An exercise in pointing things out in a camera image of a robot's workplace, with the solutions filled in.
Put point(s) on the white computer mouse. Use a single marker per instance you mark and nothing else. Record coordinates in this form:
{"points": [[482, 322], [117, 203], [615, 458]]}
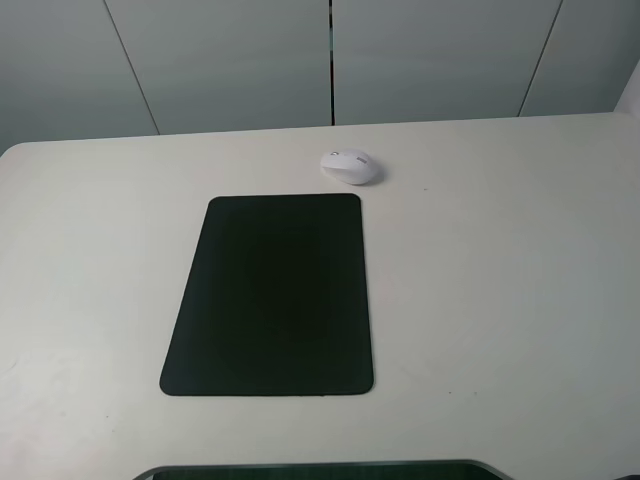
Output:
{"points": [[353, 167]]}

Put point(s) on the black mouse pad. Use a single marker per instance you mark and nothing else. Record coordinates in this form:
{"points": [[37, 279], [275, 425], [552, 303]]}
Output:
{"points": [[276, 301]]}

